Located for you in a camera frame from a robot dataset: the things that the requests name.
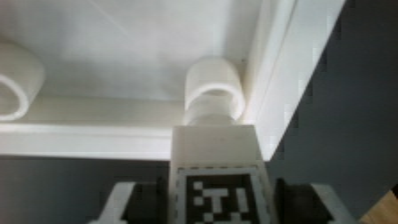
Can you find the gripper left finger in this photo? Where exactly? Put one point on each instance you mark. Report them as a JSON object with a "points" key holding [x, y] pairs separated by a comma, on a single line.
{"points": [[135, 204]]}

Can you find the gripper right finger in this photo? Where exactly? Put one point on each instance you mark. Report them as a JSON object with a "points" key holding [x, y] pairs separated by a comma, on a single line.
{"points": [[307, 204]]}

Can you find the white leg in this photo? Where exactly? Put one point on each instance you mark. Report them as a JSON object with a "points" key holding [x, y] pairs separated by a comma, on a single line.
{"points": [[218, 185]]}

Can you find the white square table top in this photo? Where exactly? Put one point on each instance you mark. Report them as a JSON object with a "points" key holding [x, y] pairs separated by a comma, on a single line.
{"points": [[117, 46]]}

